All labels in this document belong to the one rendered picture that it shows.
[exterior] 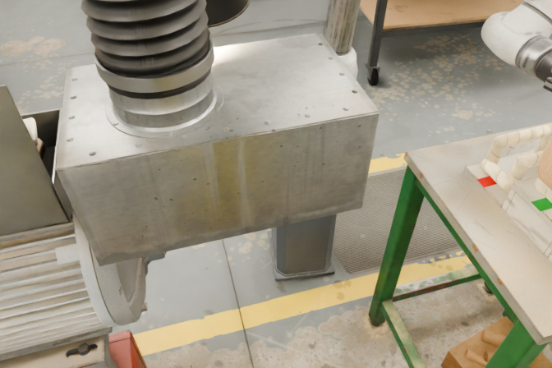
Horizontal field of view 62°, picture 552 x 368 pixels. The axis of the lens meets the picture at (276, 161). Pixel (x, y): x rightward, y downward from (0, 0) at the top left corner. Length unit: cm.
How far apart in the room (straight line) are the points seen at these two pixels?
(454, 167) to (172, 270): 138
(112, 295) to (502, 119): 291
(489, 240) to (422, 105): 210
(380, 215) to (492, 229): 125
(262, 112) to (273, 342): 161
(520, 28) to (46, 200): 110
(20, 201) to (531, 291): 98
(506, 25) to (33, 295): 115
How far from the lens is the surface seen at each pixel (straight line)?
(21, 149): 52
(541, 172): 111
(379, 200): 248
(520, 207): 123
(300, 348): 198
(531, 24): 130
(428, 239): 238
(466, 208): 125
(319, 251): 202
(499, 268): 116
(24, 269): 64
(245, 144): 43
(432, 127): 304
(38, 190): 56
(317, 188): 50
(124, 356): 135
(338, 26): 160
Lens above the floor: 180
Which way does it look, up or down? 43 degrees down
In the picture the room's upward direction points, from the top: straight up
